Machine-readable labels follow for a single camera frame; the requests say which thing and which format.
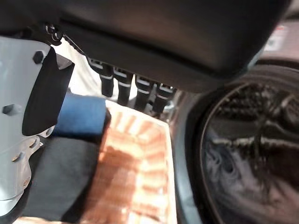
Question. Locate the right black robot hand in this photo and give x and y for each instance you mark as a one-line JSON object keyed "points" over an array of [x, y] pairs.
{"points": [[151, 35]]}

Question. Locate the blue garment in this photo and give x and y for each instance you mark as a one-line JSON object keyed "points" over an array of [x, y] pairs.
{"points": [[81, 114]]}

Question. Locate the white garment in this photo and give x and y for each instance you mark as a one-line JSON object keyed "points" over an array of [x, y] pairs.
{"points": [[224, 168]]}

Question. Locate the black garment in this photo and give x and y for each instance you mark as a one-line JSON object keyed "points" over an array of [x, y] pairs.
{"points": [[63, 175]]}

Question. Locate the grey front-load washing machine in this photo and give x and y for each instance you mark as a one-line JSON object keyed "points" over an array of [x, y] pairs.
{"points": [[189, 163]]}

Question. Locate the rectangular wicker laundry basket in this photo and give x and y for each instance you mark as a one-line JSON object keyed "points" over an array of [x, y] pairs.
{"points": [[135, 168]]}

